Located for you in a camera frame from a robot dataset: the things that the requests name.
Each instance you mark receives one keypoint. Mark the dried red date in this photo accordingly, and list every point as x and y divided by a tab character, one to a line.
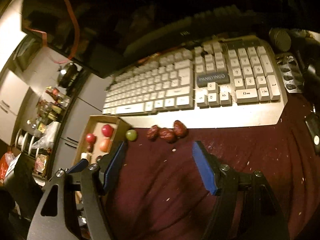
89	148
152	132
180	129
167	135

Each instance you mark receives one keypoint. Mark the cardboard box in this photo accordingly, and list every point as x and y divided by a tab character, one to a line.
96	128

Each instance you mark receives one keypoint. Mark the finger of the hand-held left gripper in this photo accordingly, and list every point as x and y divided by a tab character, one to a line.
78	165

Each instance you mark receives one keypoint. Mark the row of condiment bottles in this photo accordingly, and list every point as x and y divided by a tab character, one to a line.
52	110

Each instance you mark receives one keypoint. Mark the clear plastic bag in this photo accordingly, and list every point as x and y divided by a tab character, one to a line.
46	136

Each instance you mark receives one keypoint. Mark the small orange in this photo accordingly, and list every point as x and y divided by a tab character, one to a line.
105	145

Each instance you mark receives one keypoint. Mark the black microphone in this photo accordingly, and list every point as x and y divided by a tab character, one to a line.
280	38

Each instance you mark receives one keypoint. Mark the red tomato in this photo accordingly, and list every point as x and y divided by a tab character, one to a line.
90	138
107	130

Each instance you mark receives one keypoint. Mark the white kitchen cabinet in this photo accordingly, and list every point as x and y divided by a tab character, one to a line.
82	110

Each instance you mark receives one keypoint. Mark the metal wok with lid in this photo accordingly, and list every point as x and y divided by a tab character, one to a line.
67	73

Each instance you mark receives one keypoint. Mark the dark red cloth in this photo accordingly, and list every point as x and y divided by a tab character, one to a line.
250	167

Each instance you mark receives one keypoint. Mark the orange plastic bag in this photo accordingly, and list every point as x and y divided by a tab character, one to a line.
5	165

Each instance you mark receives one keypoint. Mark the white computer keyboard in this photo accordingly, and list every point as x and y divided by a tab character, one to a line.
225	115

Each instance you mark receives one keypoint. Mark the silver pill blister pack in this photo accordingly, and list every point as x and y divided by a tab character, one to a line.
290	75

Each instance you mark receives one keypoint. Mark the green grape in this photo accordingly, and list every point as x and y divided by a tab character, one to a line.
131	135

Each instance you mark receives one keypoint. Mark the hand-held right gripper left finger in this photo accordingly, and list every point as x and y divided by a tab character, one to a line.
115	167

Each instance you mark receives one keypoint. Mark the white crumbly block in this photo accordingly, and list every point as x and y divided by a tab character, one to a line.
85	156

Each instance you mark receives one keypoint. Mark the white plates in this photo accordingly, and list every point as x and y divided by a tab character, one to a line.
21	140

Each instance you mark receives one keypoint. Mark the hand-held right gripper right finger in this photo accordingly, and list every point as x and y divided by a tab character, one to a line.
205	170

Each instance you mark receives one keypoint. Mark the small black device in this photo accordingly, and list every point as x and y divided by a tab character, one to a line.
313	132

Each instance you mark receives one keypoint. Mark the black computer monitor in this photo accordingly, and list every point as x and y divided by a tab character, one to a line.
150	17

